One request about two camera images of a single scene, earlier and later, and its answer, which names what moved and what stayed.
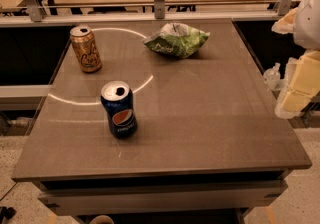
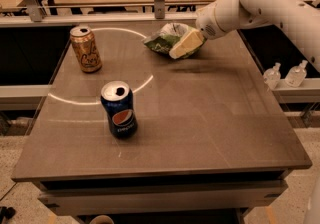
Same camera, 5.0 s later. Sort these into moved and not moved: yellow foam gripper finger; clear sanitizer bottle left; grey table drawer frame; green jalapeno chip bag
Moved: yellow foam gripper finger
Not moved: clear sanitizer bottle left; grey table drawer frame; green jalapeno chip bag
